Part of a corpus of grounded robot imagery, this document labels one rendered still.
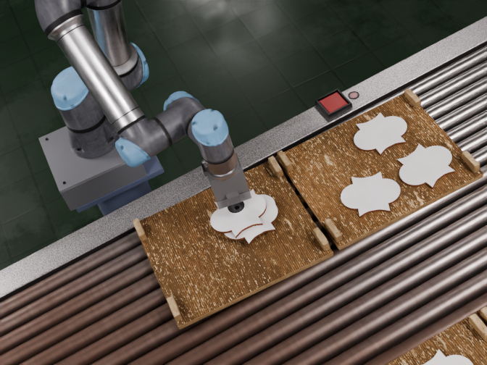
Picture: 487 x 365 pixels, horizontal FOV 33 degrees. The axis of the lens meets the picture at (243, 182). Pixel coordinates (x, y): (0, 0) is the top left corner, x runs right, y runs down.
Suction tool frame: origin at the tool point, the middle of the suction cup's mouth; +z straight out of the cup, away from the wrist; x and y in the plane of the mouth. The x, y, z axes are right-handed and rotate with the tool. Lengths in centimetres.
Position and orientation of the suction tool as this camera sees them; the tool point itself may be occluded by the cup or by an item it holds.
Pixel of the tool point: (235, 206)
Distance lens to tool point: 206.6
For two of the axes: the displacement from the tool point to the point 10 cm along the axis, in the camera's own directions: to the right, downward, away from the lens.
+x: -2.7, -7.1, 6.5
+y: 9.4, -3.3, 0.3
